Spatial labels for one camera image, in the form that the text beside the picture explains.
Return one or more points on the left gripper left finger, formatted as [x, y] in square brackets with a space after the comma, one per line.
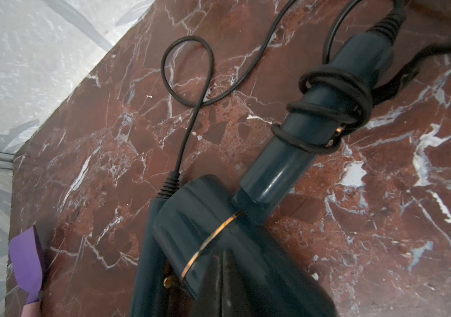
[209, 300]

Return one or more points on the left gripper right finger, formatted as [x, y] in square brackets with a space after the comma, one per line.
[235, 299]

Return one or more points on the dark green hair dryer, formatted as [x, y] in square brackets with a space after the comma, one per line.
[204, 218]
[150, 297]

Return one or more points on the purple pink spatula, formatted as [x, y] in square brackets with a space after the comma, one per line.
[28, 264]

